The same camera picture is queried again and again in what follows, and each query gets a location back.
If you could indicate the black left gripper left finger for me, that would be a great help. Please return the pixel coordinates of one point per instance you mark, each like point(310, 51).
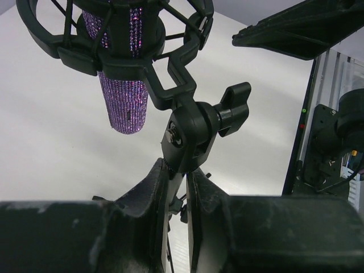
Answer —
point(125, 235)

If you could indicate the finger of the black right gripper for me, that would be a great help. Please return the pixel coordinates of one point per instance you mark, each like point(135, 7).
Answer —
point(305, 30)

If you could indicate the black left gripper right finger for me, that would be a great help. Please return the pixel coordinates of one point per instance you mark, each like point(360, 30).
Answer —
point(268, 233)

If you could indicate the purple glitter microphone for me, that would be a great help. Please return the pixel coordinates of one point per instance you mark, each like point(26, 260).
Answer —
point(123, 33)

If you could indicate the black tripod shock-mount stand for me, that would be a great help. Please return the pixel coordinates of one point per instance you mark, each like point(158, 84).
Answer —
point(192, 126)

